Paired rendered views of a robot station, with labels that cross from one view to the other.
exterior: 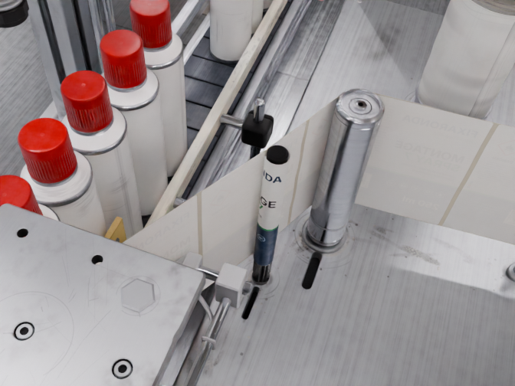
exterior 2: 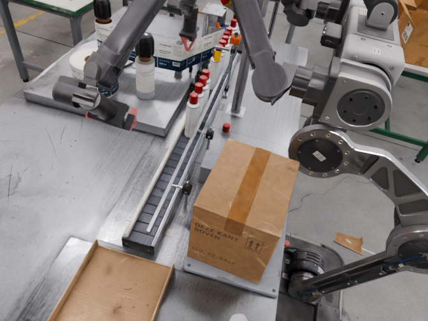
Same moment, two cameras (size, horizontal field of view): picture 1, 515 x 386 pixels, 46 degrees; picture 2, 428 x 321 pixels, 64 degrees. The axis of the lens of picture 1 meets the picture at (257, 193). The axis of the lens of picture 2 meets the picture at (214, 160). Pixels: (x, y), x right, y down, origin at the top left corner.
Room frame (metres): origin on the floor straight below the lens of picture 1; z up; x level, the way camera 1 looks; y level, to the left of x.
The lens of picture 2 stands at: (1.89, -0.01, 1.84)
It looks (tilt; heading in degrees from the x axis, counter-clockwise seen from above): 45 degrees down; 173
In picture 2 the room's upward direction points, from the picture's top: 10 degrees clockwise
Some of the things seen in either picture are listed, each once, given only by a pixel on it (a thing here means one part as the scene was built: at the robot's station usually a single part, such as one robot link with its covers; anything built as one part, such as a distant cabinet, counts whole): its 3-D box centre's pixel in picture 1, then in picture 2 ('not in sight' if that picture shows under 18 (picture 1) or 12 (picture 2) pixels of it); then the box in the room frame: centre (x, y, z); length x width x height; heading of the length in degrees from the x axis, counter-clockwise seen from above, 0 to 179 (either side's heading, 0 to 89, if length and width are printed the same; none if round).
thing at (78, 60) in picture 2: not in sight; (95, 73); (0.50, -0.44, 0.95); 0.20 x 0.20 x 0.14
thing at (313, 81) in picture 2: not in sight; (311, 84); (1.23, 0.26, 1.45); 0.09 x 0.08 x 0.12; 161
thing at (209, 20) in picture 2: not in sight; (213, 34); (0.09, 0.10, 1.01); 0.14 x 0.13 x 0.26; 165
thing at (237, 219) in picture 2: not in sight; (242, 209); (1.24, 0.19, 0.99); 0.30 x 0.24 x 0.27; 160
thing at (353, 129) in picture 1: (339, 178); (179, 60); (0.34, -0.07, 0.97); 0.05 x 0.05 x 0.19
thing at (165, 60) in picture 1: (158, 93); (214, 69); (0.41, 0.10, 0.98); 0.05 x 0.05 x 0.20
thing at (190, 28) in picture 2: not in sight; (190, 25); (0.45, -0.03, 1.20); 0.10 x 0.07 x 0.07; 166
